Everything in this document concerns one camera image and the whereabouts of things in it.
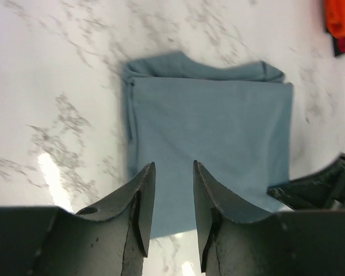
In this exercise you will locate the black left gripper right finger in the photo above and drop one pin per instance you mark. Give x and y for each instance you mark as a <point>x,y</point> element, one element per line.
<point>236,237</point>

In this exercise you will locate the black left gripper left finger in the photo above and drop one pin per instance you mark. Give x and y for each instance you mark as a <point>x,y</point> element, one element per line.
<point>109,237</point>

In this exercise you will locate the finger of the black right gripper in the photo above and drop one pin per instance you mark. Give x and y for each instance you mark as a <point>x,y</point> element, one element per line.
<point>324,189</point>

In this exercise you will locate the blue-grey t-shirt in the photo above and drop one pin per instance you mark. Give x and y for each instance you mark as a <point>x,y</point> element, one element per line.
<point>235,121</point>

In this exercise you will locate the folded black t-shirt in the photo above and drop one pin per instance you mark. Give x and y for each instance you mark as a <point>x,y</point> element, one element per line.
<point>336,52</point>

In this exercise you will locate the folded orange t-shirt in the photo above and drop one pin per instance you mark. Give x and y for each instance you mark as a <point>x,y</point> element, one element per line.
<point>335,17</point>

